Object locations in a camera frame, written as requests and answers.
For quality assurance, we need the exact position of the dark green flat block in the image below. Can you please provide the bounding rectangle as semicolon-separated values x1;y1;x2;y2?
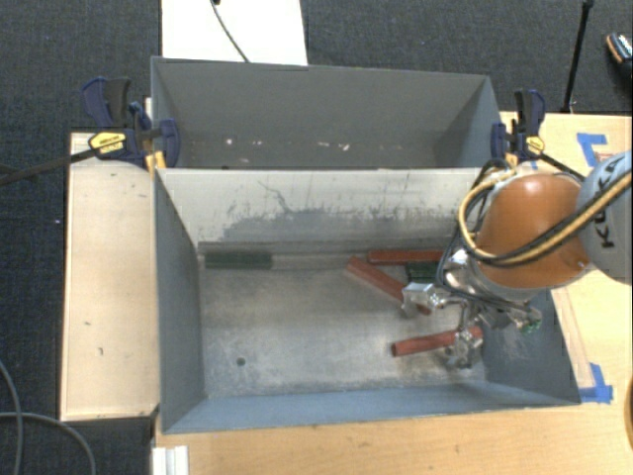
203;249;274;271
404;261;442;282

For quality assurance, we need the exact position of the pale wood flat board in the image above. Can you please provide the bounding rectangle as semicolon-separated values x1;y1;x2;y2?
58;131;162;423

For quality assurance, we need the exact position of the red-brown flat block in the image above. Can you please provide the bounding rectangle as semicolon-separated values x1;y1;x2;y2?
343;255;432;317
391;326;484;359
366;248;447;266

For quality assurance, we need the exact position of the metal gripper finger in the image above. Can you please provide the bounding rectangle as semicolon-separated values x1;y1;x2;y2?
443;329;484;371
401;281;449;319

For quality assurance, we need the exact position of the grey metal bin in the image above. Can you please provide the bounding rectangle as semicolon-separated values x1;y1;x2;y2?
148;55;583;436

